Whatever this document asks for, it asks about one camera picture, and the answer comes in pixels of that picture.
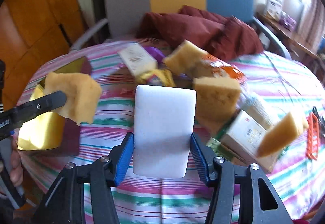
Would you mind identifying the white tall carton box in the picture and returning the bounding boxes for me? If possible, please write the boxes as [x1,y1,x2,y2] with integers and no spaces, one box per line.
[219,110,280,173]

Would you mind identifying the large brown sponge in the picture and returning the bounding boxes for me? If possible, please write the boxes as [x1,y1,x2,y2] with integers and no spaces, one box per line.
[193,77,241,122]

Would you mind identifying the yellow sponge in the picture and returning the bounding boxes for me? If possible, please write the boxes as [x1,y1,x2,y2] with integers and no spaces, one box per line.
[257,111,309,157]
[44,72,102,125]
[162,40,208,76]

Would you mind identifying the white hand cream box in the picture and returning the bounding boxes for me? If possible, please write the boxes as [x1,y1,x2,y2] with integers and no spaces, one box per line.
[118,43,158,77]

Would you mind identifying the person's left hand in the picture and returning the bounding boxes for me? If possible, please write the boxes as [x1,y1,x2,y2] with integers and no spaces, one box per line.
[9,140,23,187]

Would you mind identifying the small green box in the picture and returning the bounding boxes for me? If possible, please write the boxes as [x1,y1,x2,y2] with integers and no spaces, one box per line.
[206,138,246,165]

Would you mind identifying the orange snack bag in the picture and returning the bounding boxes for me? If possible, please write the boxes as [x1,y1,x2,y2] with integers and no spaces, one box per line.
[187,54,246,84]

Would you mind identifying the striped tablecloth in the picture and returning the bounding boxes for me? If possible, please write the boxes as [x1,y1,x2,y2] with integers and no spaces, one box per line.
[19,41,324,223]

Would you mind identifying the purple packet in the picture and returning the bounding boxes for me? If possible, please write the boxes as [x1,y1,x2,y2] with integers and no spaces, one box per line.
[144,46,165,64]

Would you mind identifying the wooden wardrobe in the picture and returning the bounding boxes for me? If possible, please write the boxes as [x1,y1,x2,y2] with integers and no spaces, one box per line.
[1,0,86,109]

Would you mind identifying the orange plastic rack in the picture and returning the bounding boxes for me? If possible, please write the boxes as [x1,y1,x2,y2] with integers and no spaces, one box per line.
[306,112,320,161]

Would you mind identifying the black scissors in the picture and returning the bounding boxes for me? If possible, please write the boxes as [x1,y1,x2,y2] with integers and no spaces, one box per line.
[312,106,325,137]

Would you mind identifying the dark red jacket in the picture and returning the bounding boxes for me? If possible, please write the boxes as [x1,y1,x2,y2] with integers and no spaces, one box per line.
[136,5,264,61]

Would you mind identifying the wooden side table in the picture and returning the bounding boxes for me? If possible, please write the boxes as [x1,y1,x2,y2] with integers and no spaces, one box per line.
[256,12,319,59]

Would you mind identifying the purple box on side table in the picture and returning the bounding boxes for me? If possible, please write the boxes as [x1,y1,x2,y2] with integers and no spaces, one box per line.
[279,11,296,32]

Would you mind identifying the patterned curtain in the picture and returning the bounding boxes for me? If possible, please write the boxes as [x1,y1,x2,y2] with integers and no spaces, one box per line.
[297,0,324,53]

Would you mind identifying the white box on side table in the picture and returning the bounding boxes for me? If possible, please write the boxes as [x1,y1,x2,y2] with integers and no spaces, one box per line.
[264,0,282,21]

